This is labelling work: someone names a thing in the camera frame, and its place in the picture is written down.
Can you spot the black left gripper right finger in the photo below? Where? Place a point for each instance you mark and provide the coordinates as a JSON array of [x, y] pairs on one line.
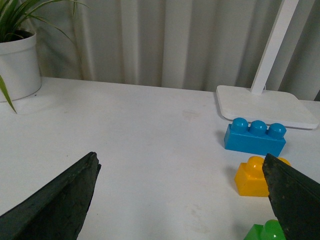
[[294, 198]]

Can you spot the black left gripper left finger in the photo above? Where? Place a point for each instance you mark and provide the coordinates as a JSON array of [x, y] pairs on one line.
[[58, 210]]

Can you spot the yellow two-stud block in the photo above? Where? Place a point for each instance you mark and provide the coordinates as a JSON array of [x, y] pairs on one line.
[[250, 180]]

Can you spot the green two-stud block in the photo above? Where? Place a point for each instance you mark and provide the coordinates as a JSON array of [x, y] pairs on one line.
[[271, 230]]

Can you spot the blue three-stud block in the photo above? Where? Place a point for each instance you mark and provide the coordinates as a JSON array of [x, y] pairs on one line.
[[255, 137]]

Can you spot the white desk lamp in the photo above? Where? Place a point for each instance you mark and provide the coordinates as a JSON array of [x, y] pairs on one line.
[[270, 106]]

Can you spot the white plant pot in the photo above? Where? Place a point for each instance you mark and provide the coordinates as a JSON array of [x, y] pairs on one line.
[[19, 66]]

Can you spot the green leafy plant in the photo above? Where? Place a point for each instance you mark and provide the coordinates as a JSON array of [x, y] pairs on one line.
[[13, 15]]

